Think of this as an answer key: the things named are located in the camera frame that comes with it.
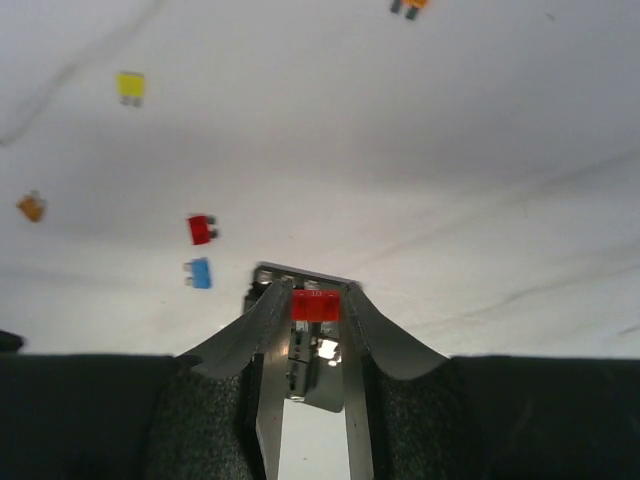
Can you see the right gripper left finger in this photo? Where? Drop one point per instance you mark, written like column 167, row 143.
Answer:
column 214, row 412

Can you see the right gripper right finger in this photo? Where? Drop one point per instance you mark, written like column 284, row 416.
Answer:
column 412, row 413

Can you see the black fuse box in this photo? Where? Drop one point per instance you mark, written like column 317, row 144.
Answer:
column 314, row 374

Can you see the red blade fuse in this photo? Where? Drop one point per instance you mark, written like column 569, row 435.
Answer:
column 316, row 306
column 202, row 228

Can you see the blue blade fuse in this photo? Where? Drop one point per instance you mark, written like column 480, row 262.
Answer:
column 198, row 273

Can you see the brown blade fuse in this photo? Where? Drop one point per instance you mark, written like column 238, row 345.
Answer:
column 33, row 206

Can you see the yellow blade fuse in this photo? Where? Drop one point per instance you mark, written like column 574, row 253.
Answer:
column 131, row 88

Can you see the orange blade fuse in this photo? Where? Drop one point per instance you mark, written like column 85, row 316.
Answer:
column 409, row 8

